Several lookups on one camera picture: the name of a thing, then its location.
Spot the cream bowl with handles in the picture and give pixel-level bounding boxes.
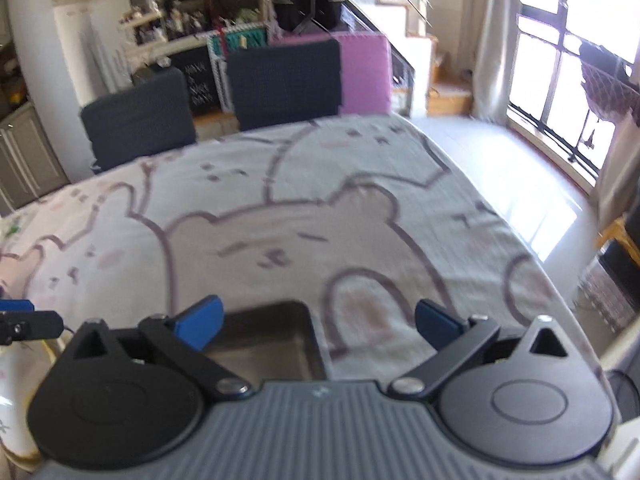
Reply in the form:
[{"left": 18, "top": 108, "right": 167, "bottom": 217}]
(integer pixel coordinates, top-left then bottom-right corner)
[{"left": 0, "top": 338, "right": 64, "bottom": 472}]

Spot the square steel tray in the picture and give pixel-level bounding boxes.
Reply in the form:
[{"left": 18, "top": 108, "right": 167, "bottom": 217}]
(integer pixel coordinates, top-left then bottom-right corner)
[{"left": 205, "top": 301, "right": 326, "bottom": 388}]

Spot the bear pattern tablecloth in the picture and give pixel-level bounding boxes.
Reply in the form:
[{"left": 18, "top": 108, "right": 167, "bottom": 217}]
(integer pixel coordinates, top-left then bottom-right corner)
[{"left": 0, "top": 112, "right": 622, "bottom": 411}]

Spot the left dark chair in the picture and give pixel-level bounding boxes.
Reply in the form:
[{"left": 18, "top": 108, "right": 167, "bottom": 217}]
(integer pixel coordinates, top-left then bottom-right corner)
[{"left": 79, "top": 68, "right": 196, "bottom": 174}]

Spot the dark chair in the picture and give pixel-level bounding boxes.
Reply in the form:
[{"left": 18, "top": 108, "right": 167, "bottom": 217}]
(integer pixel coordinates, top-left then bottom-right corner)
[
  {"left": 79, "top": 68, "right": 196, "bottom": 174},
  {"left": 227, "top": 39, "right": 343, "bottom": 131}
]

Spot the right dark chair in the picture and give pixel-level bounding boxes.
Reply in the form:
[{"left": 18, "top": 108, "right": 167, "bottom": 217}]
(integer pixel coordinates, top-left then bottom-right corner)
[{"left": 227, "top": 39, "right": 343, "bottom": 131}]

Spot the hanging net basket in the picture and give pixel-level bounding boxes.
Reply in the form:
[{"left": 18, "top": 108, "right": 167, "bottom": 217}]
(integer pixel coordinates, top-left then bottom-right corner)
[{"left": 579, "top": 40, "right": 639, "bottom": 124}]

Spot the poizon sign box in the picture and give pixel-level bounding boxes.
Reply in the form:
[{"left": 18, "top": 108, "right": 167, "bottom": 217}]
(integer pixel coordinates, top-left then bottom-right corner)
[{"left": 205, "top": 22, "right": 269, "bottom": 113}]

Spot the pink cushion panel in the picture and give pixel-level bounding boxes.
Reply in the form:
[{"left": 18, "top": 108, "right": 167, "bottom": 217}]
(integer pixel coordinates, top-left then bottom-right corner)
[{"left": 274, "top": 32, "right": 393, "bottom": 115}]

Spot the shelf with bottles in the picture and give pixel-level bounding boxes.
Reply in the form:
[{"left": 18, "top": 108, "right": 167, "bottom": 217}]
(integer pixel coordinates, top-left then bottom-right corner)
[{"left": 118, "top": 0, "right": 224, "bottom": 51}]

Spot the beige curtain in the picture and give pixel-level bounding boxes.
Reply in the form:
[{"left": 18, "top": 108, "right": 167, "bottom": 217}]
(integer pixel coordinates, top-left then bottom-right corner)
[{"left": 472, "top": 0, "right": 521, "bottom": 126}]

